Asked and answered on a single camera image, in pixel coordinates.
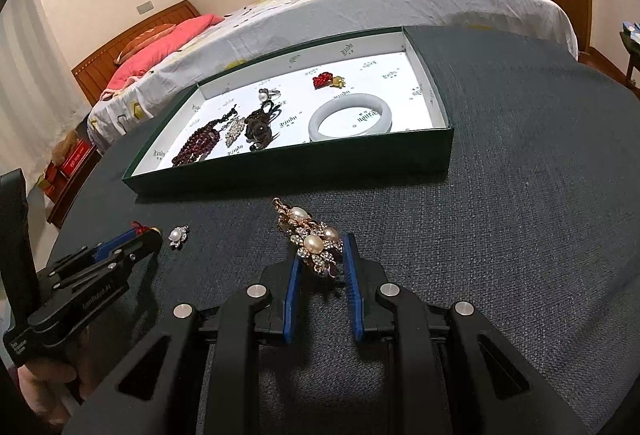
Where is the wooden nightstand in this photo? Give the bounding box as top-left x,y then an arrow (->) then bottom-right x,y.
47,142 -> 103,228

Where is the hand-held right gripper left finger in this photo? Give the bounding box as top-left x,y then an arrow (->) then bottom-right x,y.
62,252 -> 303,435

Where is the green box with white lining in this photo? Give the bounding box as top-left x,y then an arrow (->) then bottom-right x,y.
122,26 -> 455,198

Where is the bed with patterned sheet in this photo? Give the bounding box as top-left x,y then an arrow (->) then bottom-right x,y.
87,0 -> 578,153

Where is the pink blanket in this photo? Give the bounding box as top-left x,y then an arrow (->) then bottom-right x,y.
102,14 -> 225,90

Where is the red-brown pillow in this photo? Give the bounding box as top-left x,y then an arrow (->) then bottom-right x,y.
114,24 -> 177,66

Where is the red box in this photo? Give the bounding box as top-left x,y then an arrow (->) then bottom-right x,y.
59,142 -> 96,180

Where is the wooden headboard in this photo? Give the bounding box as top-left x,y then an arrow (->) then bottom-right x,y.
71,0 -> 201,106

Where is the person's left hand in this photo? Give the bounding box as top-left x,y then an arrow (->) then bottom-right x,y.
20,355 -> 83,426

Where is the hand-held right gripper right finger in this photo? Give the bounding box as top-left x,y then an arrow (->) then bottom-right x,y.
341,234 -> 588,435

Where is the silver rhinestone brooch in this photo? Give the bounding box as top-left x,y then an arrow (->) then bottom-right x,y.
222,117 -> 246,146

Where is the white jade bangle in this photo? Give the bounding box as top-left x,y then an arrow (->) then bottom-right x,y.
308,92 -> 391,142

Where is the dark red bead bracelet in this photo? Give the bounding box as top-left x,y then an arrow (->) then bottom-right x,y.
171,109 -> 236,166

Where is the large pearl rhinestone brooch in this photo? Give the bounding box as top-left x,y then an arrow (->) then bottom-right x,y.
272,197 -> 346,276

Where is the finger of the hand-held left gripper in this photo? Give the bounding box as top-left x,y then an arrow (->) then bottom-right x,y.
35,235 -> 136,288
75,229 -> 165,288

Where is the brown teddy bear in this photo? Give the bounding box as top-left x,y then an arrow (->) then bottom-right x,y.
52,135 -> 81,163

